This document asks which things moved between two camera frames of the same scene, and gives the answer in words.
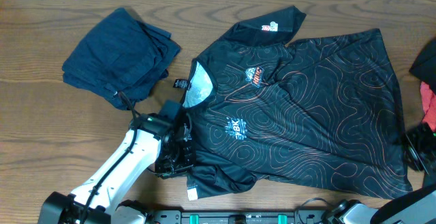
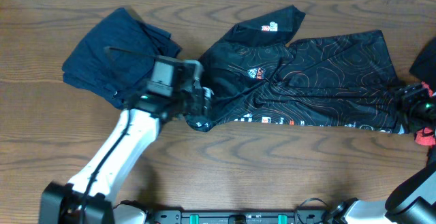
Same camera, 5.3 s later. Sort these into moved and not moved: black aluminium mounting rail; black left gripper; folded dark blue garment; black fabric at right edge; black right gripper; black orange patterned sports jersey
Moved: black right gripper; black left gripper; black orange patterned sports jersey
Not moved: folded dark blue garment; black aluminium mounting rail; black fabric at right edge
